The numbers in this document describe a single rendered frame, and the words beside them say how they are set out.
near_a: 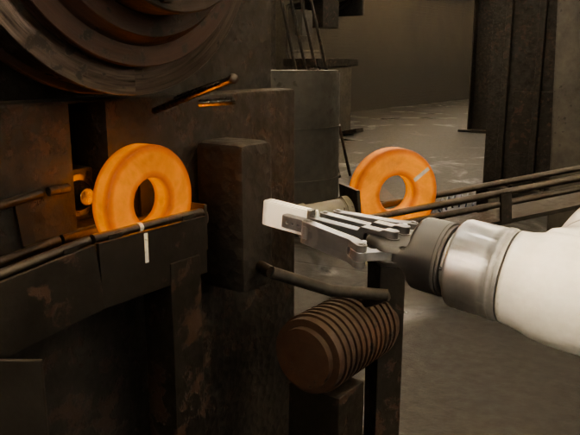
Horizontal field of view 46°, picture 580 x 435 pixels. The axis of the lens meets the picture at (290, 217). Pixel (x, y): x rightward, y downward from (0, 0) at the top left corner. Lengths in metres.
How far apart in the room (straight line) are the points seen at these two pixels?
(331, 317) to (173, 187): 0.32
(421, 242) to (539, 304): 0.13
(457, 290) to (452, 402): 1.36
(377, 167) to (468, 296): 0.52
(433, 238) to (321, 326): 0.42
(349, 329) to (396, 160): 0.29
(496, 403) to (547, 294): 1.42
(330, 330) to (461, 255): 0.45
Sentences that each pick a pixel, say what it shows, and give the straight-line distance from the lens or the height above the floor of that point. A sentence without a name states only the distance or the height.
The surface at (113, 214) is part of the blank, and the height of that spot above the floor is 0.73.
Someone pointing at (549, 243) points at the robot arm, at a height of 0.77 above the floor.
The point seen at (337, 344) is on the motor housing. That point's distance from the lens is 1.05.
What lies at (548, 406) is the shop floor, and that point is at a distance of 2.06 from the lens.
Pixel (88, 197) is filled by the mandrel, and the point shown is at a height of 0.74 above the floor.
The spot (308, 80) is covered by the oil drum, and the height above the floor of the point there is 0.83.
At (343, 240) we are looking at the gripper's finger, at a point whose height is 0.74.
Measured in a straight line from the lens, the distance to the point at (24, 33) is 0.79.
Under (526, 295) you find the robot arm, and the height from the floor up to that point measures 0.72.
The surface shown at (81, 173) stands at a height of 0.77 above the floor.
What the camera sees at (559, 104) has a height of 0.73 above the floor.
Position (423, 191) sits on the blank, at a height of 0.71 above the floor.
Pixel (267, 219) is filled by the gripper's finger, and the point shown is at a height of 0.74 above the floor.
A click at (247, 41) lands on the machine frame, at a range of 1.28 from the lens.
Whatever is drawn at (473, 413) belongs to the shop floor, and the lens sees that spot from 1.96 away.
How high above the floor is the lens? 0.92
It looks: 13 degrees down
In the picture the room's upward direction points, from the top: straight up
